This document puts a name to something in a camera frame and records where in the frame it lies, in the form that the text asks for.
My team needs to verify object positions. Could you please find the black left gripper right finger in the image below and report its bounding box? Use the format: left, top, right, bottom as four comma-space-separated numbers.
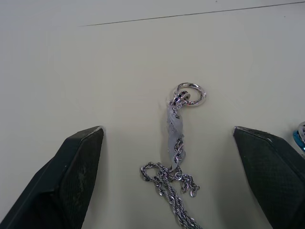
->
233, 126, 305, 229

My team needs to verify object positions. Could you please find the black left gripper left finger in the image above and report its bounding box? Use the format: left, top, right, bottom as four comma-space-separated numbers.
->
0, 125, 105, 229

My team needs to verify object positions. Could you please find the silver ring with blue band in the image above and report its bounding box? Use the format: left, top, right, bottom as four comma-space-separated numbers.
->
292, 121, 305, 152

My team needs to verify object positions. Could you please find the silver rope chain with ring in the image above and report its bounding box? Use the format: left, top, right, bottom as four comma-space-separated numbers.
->
139, 82, 207, 229

